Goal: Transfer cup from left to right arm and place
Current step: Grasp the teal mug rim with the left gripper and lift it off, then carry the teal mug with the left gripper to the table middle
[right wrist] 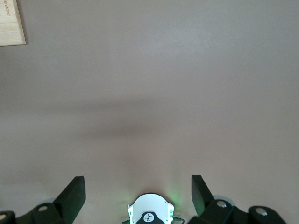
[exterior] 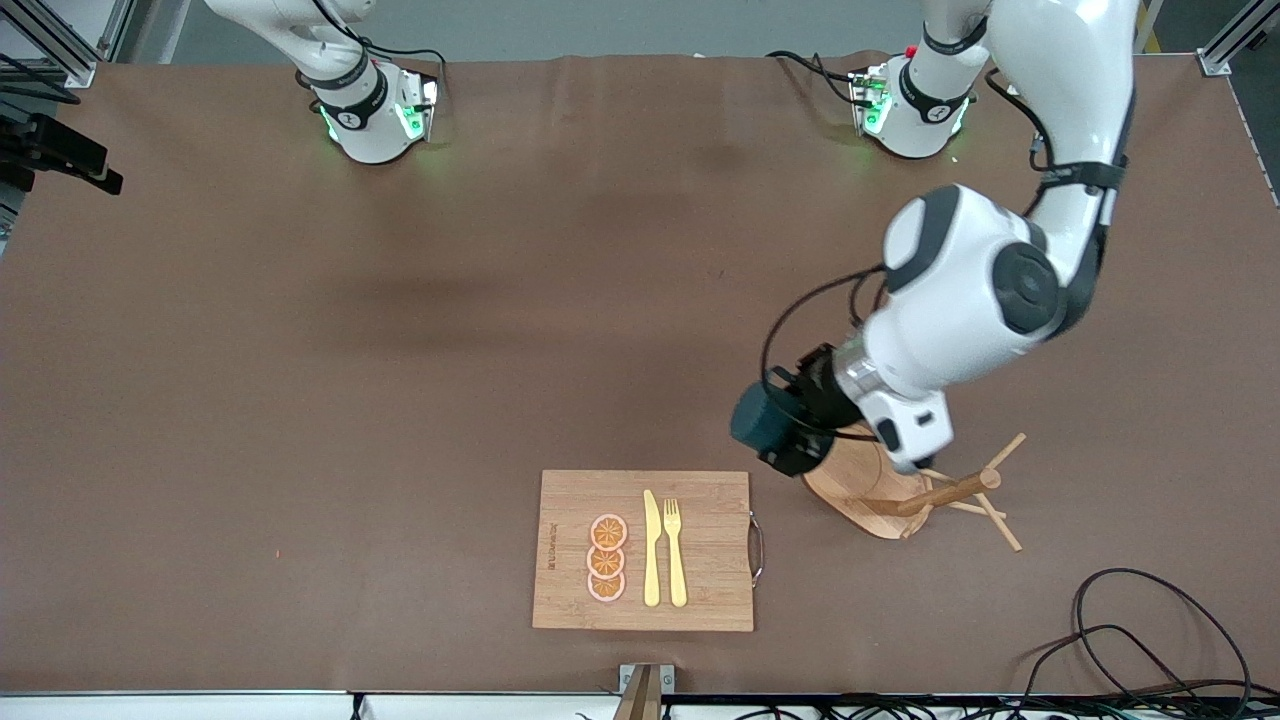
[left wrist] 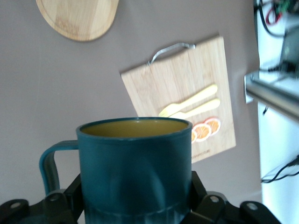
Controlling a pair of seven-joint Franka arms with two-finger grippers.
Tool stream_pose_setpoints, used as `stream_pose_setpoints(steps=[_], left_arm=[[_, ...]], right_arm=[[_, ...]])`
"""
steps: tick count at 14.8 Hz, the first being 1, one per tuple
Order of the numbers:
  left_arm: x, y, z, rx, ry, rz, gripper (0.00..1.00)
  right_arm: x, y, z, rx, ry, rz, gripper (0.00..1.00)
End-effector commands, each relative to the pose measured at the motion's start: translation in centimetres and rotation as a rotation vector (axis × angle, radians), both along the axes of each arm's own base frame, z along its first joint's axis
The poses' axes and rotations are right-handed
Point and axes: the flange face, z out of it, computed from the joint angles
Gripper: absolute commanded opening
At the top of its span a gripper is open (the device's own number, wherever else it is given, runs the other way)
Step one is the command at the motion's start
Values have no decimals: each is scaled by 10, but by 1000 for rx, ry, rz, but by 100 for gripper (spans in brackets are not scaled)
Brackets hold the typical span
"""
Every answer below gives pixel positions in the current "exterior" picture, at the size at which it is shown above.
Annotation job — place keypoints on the dark green mug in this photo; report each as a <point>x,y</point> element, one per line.
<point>760,420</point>

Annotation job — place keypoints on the metal bracket with wooden post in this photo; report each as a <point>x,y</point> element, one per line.
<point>640,700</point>

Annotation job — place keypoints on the aluminium frame profile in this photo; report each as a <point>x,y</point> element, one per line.
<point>1235,40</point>
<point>60,45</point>

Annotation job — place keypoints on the yellow plastic knife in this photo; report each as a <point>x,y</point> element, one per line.
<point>651,560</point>

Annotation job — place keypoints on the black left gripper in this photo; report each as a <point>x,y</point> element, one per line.
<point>822,394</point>

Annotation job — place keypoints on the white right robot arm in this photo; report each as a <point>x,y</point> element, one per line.
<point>365,115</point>

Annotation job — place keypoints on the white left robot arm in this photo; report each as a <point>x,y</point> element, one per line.
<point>960,290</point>

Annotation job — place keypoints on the wooden mug tree stand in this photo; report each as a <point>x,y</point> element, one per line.
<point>860,495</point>

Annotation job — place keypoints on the orange slice toy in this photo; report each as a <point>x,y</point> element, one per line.
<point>609,531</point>
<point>605,562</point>
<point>606,588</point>

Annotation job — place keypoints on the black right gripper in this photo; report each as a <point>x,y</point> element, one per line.
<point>70,146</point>

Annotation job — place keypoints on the yellow plastic fork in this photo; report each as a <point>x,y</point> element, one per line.
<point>676,570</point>

